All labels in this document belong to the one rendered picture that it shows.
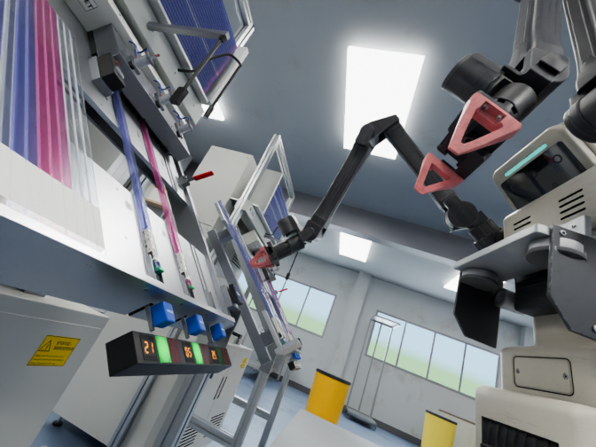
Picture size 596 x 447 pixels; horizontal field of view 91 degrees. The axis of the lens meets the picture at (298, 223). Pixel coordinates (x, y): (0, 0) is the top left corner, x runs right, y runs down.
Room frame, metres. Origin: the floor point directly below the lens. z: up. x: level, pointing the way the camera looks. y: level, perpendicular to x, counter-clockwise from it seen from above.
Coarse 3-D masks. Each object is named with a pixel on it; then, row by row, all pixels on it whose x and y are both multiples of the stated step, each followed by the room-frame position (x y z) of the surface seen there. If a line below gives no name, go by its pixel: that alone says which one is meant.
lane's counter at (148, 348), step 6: (144, 336) 0.42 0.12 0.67; (150, 336) 0.44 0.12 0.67; (144, 342) 0.42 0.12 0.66; (150, 342) 0.43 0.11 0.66; (144, 348) 0.41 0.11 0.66; (150, 348) 0.43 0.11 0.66; (144, 354) 0.41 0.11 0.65; (150, 354) 0.42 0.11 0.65; (156, 354) 0.44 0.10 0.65; (156, 360) 0.43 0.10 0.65
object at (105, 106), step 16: (48, 0) 0.43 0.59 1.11; (64, 16) 0.47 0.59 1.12; (80, 32) 0.51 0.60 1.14; (80, 48) 0.49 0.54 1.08; (80, 64) 0.47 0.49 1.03; (96, 96) 0.49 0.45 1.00; (112, 96) 0.56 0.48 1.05; (96, 112) 0.57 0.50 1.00; (112, 112) 0.53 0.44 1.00; (128, 112) 0.62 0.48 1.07; (112, 128) 0.53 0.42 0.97; (128, 128) 0.59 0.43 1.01; (144, 144) 0.65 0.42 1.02; (144, 160) 0.63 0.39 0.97; (160, 160) 0.73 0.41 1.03; (176, 192) 0.77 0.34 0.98
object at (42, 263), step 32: (0, 224) 0.23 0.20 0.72; (32, 224) 0.25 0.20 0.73; (0, 256) 0.27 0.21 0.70; (32, 256) 0.28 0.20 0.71; (64, 256) 0.30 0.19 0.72; (96, 256) 0.32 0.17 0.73; (32, 288) 0.33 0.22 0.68; (64, 288) 0.35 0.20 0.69; (96, 288) 0.37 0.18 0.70; (128, 288) 0.40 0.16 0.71; (160, 288) 0.43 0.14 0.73; (224, 320) 0.70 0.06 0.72
